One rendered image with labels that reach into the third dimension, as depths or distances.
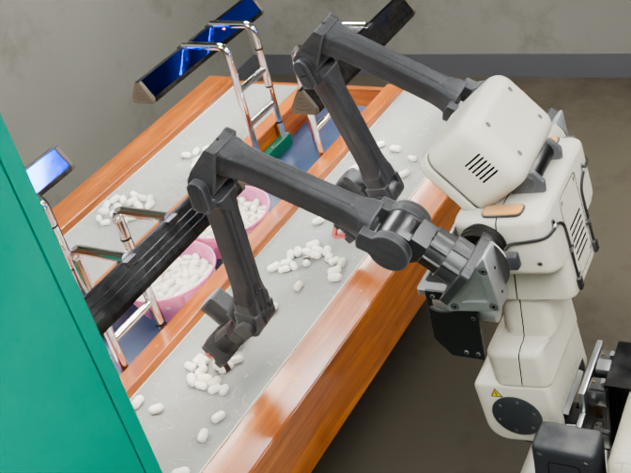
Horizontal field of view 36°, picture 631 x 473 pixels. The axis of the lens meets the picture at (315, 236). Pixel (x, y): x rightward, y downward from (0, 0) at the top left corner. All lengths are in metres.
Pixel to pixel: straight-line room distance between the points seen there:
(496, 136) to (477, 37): 3.21
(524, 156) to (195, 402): 0.97
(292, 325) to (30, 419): 1.02
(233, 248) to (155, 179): 1.27
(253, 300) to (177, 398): 0.37
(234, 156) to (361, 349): 0.74
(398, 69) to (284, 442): 0.81
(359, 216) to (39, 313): 0.56
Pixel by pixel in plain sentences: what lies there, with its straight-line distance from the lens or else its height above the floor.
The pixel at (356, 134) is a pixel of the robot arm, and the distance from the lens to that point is 2.18.
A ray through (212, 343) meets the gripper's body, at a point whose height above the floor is 0.86.
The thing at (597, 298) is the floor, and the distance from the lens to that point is 3.43.
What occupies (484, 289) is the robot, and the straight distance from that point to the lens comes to 1.64.
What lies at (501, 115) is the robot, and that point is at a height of 1.36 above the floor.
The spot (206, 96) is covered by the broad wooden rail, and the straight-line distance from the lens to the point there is 3.53.
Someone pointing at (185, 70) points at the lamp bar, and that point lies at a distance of 3.00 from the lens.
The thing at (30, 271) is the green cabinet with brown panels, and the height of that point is 1.49.
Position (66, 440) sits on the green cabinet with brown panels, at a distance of 1.51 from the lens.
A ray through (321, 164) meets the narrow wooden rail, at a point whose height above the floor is 0.77.
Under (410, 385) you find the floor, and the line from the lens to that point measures 3.20.
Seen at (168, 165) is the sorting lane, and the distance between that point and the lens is 3.20.
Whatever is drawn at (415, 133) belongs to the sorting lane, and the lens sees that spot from 3.00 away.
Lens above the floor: 2.18
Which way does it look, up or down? 33 degrees down
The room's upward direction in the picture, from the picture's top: 15 degrees counter-clockwise
